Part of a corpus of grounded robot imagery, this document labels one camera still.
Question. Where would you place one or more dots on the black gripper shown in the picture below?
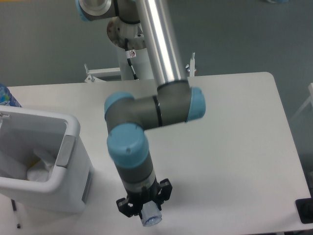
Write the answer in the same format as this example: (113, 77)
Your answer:
(158, 193)

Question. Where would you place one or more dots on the clear plastic water bottle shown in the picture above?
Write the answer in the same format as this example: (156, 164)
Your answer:
(151, 214)

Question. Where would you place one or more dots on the clear plastic bag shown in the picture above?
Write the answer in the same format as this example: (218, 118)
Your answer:
(42, 170)

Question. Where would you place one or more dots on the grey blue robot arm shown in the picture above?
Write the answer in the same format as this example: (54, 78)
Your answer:
(127, 118)

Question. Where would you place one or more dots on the white plastic trash can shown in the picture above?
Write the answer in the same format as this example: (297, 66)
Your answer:
(22, 130)

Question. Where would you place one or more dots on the black pen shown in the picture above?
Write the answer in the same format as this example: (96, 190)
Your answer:
(15, 213)

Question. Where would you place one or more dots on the black device at table edge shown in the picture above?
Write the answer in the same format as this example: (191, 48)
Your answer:
(305, 210)

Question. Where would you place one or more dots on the blue labelled bottle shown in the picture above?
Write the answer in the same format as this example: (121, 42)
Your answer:
(6, 98)

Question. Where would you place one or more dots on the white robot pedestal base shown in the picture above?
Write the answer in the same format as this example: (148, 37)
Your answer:
(124, 58)

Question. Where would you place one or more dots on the white frame at right edge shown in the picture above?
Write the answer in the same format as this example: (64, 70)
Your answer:
(306, 106)

